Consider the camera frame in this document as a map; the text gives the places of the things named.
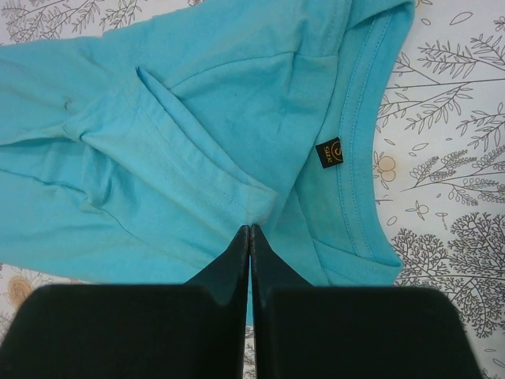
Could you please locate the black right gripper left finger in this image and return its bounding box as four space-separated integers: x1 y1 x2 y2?
1 227 250 378

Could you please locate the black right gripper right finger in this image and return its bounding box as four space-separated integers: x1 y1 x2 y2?
249 226 481 378

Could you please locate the teal t shirt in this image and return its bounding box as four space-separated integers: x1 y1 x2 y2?
0 0 417 317

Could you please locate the floral table cloth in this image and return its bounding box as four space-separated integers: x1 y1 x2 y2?
0 0 505 379

